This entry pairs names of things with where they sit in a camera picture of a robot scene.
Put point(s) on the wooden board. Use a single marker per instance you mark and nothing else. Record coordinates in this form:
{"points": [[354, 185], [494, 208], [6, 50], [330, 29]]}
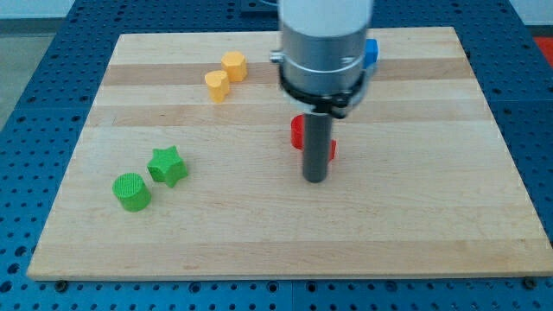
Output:
{"points": [[422, 185]]}

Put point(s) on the yellow heart block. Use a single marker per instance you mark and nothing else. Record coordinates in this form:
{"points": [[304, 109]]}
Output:
{"points": [[218, 85]]}

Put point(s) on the yellow hexagon block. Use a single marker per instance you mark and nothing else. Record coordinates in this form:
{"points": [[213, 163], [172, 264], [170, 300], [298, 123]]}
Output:
{"points": [[235, 65]]}

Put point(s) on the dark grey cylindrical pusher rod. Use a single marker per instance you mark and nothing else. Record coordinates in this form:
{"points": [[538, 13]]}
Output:
{"points": [[317, 132]]}

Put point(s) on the blue block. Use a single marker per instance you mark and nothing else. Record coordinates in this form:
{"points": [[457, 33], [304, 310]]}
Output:
{"points": [[371, 52]]}

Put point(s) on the red block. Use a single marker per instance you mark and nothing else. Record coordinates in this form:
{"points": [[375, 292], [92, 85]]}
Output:
{"points": [[296, 136]]}

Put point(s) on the green cylinder block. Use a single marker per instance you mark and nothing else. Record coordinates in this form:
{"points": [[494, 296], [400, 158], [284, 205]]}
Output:
{"points": [[131, 192]]}

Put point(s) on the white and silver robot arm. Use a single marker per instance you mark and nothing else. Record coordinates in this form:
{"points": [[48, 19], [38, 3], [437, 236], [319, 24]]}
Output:
{"points": [[322, 69]]}

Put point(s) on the green star block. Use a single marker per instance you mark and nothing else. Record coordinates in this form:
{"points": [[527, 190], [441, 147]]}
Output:
{"points": [[167, 166]]}

